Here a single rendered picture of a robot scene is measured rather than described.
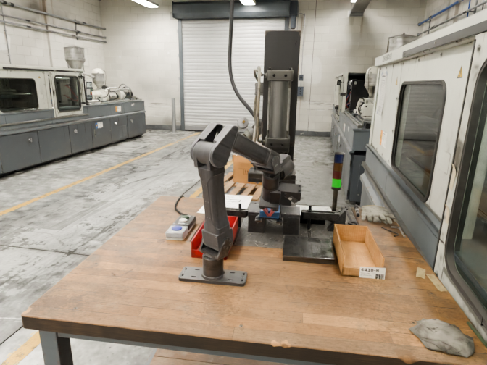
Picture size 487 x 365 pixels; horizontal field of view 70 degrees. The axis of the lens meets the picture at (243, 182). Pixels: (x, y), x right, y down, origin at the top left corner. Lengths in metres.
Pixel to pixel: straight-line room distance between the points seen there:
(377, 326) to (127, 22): 11.58
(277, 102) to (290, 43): 0.23
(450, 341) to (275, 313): 0.40
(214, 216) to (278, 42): 0.70
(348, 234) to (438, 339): 0.54
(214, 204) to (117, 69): 11.30
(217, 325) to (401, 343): 0.42
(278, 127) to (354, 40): 9.37
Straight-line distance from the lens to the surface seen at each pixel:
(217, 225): 0.99
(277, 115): 1.28
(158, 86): 11.54
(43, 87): 7.12
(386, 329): 0.97
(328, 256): 1.21
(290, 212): 1.37
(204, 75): 10.94
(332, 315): 0.98
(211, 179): 0.94
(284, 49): 1.37
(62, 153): 7.41
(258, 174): 1.31
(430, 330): 0.99
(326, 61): 10.51
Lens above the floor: 1.46
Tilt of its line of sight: 16 degrees down
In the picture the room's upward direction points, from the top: 1 degrees clockwise
